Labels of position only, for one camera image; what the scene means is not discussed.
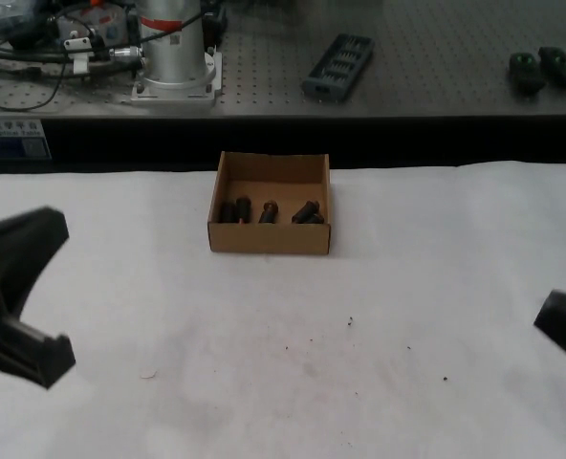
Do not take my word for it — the black device with green light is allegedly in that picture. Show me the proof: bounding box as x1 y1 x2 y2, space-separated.
536 45 566 89
508 51 548 96

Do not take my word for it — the white plastic bracket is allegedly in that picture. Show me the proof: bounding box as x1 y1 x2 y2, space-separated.
62 36 97 77

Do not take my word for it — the open brown cardboard box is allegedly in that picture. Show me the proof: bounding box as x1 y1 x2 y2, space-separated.
207 150 333 255

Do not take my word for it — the thick black cable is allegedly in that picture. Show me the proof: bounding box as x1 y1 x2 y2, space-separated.
0 39 143 77

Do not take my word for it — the thin black cable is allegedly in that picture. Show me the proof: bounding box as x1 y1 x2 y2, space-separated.
0 45 93 110

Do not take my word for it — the silver cylindrical connector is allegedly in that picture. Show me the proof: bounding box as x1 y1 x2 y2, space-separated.
107 45 146 67

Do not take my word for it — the silver-white machine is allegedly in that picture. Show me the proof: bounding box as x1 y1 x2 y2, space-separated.
129 0 225 107

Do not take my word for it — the metal bench with holes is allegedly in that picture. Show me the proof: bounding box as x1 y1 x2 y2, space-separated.
0 0 566 164

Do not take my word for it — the blue and white label plate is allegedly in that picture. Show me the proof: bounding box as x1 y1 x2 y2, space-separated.
0 119 51 160

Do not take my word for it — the blue-grey bit set case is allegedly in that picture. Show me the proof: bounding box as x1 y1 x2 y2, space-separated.
301 33 377 102

